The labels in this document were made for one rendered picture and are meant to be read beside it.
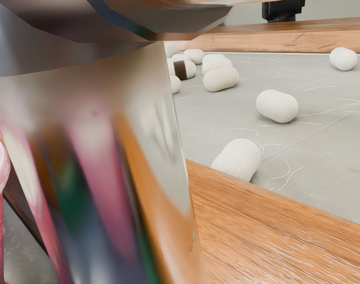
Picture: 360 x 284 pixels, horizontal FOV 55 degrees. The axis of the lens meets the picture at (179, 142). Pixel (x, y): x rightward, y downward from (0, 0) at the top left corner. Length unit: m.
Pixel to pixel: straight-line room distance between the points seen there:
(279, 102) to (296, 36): 0.26
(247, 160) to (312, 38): 0.33
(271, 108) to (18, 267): 0.21
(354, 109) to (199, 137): 0.11
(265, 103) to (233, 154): 0.09
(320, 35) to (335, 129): 0.25
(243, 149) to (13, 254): 0.20
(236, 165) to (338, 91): 0.17
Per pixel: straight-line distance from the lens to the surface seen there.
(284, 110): 0.24
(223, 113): 0.29
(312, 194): 0.17
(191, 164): 0.15
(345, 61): 0.37
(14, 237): 0.33
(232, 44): 0.56
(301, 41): 0.49
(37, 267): 0.28
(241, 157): 0.17
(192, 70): 0.41
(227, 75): 0.35
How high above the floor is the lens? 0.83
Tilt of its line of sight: 23 degrees down
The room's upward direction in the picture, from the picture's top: 10 degrees counter-clockwise
